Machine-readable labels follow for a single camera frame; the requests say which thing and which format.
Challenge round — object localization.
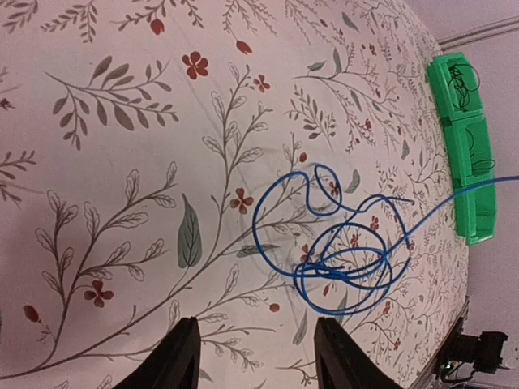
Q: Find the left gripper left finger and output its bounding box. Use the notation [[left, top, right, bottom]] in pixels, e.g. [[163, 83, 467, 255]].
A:
[[114, 317, 201, 389]]

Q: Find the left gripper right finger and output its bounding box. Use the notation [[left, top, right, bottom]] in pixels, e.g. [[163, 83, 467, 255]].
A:
[[314, 317, 401, 389]]

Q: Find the blue cable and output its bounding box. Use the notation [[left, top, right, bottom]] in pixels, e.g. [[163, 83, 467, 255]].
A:
[[251, 162, 519, 316]]

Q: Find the thin black cable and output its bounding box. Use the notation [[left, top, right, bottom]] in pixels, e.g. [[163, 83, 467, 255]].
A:
[[445, 61, 482, 113]]

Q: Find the floral table mat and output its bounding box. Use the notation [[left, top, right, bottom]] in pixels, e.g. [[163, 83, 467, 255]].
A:
[[1, 1, 451, 388]]

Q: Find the green three-compartment bin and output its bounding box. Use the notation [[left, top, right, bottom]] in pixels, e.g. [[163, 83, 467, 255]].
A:
[[427, 53, 498, 246]]

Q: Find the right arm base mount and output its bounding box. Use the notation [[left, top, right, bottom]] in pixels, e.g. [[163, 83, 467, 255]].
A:
[[433, 297, 518, 385]]

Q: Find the right aluminium frame post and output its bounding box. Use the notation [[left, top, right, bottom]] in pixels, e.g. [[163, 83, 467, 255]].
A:
[[438, 16, 518, 50]]

